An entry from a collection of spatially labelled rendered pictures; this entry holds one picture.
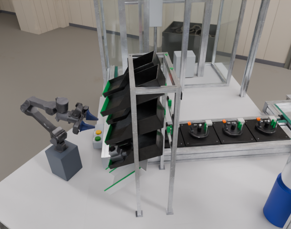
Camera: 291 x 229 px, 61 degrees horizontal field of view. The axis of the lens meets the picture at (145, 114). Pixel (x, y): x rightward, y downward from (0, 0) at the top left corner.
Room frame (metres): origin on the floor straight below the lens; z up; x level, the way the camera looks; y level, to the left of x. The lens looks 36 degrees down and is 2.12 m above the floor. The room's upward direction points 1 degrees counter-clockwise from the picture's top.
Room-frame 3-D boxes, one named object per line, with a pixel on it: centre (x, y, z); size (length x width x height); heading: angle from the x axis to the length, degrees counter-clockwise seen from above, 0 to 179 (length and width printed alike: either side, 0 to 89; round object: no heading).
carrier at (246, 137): (1.37, -0.62, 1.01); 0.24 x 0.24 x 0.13; 4
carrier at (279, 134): (1.39, -0.87, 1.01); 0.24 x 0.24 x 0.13; 4
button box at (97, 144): (1.39, 0.34, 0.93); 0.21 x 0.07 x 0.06; 4
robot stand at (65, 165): (1.13, 0.52, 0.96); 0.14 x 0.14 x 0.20; 58
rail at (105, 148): (1.58, 0.29, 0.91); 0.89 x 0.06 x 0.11; 4
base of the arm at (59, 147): (1.13, 0.52, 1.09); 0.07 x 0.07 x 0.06; 58
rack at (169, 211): (0.97, -0.03, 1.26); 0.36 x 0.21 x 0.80; 4
